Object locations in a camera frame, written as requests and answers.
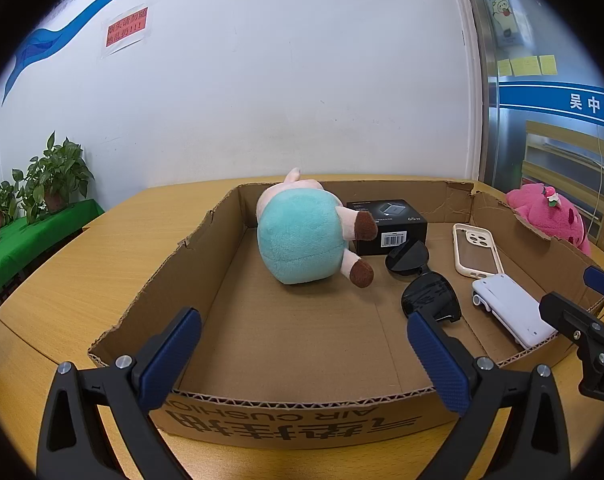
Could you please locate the wooden desktop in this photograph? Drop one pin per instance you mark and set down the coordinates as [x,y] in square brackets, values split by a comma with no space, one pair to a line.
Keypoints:
[81,280]

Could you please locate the white folding device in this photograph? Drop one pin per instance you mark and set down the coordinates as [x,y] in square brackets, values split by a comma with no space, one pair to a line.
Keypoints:
[512,310]

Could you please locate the pink bear plush toy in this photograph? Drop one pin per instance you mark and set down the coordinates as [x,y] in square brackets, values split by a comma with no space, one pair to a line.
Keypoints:
[547,215]

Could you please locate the grey door frame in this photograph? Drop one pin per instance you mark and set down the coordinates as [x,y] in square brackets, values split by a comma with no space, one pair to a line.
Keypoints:
[477,85]

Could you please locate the pink pig plush toy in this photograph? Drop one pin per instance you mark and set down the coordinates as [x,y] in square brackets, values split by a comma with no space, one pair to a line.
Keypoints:
[297,240]

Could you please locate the black sunglasses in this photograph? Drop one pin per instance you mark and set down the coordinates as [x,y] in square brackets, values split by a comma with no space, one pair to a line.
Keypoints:
[427,295]

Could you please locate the light wooden shelf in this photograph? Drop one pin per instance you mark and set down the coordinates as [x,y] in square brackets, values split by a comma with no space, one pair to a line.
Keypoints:
[557,160]

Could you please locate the cartoon sheep poster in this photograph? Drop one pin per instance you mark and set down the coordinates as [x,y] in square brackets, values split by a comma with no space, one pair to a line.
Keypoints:
[507,15]

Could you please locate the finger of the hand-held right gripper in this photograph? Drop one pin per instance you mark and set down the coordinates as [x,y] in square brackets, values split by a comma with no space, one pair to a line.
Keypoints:
[599,280]
[562,310]

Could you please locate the beige phone case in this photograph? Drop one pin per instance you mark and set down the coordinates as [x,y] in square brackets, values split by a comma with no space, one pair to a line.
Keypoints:
[477,255]

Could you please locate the red wall sign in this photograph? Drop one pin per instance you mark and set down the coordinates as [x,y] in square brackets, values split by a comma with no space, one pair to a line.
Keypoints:
[126,30]

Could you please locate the blue wall stripe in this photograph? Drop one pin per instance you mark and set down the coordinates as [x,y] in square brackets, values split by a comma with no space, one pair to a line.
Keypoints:
[41,42]

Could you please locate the green cloth covered table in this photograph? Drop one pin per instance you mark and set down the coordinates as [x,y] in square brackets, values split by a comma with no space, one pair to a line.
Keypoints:
[31,245]

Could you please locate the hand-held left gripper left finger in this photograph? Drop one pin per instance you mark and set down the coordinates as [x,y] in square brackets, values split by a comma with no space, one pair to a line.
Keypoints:
[169,355]

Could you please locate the yellow sticky note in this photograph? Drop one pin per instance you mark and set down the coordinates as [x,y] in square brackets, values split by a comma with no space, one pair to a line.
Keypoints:
[548,63]
[526,65]
[504,67]

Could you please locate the large potted green plant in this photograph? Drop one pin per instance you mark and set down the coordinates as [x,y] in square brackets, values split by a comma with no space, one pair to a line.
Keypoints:
[56,170]

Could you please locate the blue window banner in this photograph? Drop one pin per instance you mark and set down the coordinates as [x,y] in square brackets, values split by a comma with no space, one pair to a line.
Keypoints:
[547,100]

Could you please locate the small black product box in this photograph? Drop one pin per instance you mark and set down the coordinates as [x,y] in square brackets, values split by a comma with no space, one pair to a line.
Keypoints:
[402,220]

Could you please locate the cardboard box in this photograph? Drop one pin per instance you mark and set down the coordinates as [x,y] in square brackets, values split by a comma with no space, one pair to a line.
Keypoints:
[282,320]

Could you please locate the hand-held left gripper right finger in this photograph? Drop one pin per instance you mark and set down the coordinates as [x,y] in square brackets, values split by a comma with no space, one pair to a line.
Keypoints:
[439,360]

